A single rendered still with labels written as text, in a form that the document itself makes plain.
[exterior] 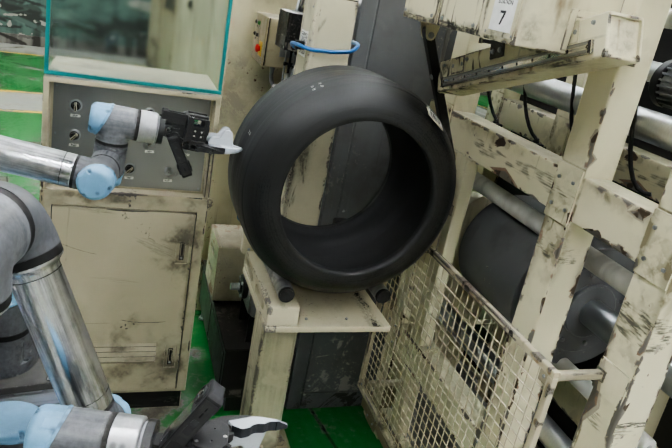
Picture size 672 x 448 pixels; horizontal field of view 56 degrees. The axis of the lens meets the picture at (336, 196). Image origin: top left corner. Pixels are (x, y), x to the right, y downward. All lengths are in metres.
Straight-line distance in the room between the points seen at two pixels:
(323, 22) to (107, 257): 1.11
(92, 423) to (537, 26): 1.11
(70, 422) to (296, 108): 0.87
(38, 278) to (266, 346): 1.32
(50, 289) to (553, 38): 1.09
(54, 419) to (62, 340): 0.12
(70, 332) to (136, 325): 1.46
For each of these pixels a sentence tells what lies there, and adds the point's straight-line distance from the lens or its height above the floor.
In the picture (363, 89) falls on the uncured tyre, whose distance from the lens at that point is 1.56.
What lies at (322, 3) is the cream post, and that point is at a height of 1.63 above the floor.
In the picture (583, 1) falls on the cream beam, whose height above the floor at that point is 1.75.
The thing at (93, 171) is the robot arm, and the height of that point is 1.23.
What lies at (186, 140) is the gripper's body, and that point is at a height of 1.28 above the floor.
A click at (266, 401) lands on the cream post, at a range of 2.37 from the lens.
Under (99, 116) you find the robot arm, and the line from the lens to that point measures 1.55.
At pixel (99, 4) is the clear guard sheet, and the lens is 2.16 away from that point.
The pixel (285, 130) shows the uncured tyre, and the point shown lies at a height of 1.35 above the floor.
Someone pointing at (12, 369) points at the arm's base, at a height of 0.74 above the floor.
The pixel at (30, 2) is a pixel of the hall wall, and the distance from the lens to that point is 10.66.
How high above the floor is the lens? 1.70
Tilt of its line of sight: 18 degrees down
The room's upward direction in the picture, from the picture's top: 11 degrees clockwise
